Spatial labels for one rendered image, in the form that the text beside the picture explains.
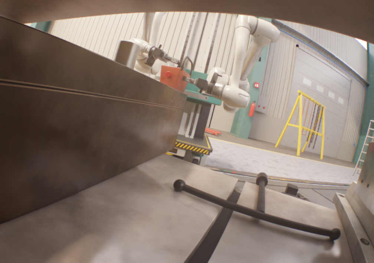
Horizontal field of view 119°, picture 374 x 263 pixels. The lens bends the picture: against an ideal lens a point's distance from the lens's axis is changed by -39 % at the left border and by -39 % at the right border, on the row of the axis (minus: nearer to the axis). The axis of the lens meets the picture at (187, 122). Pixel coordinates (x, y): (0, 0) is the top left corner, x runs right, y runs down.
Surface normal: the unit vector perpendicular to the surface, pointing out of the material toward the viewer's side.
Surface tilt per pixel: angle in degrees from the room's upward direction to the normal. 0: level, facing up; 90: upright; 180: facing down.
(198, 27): 90
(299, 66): 90
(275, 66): 90
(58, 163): 90
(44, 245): 0
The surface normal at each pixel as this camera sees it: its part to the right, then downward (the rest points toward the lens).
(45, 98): 0.94, 0.25
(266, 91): 0.09, 0.11
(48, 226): 0.25, -0.97
